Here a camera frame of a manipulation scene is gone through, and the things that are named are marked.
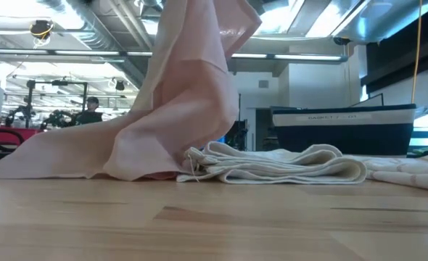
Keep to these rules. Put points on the red-checked white towel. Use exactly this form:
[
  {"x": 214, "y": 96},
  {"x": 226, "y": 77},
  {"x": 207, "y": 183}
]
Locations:
[{"x": 410, "y": 172}]

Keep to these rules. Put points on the person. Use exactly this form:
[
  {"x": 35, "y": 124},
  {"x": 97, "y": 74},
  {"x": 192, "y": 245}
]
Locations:
[{"x": 90, "y": 116}]

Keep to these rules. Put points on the black background robot arm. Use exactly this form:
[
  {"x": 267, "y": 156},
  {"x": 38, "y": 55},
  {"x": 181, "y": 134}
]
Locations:
[{"x": 56, "y": 117}]

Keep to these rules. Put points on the beige-checked white towel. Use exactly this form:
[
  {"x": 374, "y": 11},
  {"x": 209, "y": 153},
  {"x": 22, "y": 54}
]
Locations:
[{"x": 272, "y": 168}]

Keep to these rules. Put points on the black tall camera rig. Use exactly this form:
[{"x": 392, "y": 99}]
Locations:
[{"x": 29, "y": 98}]

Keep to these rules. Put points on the navy fabric basket white band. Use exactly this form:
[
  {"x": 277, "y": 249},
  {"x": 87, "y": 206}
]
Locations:
[{"x": 344, "y": 137}]

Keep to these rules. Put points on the navy white striped container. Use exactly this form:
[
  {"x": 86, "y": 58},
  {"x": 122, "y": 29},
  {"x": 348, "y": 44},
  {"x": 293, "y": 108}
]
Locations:
[{"x": 422, "y": 135}]

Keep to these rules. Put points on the long ceiling light bar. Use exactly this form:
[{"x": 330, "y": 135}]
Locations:
[{"x": 301, "y": 57}]

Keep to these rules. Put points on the plain pink towel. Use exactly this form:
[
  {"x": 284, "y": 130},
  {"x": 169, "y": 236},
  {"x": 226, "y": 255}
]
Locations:
[{"x": 185, "y": 108}]

